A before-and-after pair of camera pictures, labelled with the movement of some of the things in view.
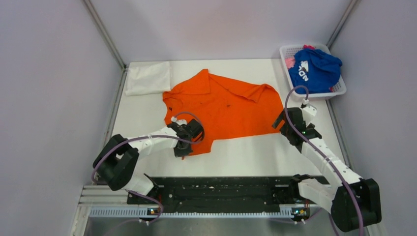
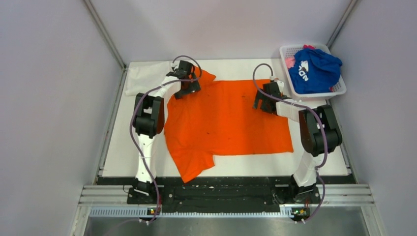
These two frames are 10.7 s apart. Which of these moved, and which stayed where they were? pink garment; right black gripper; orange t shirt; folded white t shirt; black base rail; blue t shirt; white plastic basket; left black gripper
Moved: right black gripper; orange t shirt; left black gripper
Stayed: pink garment; white plastic basket; folded white t shirt; black base rail; blue t shirt
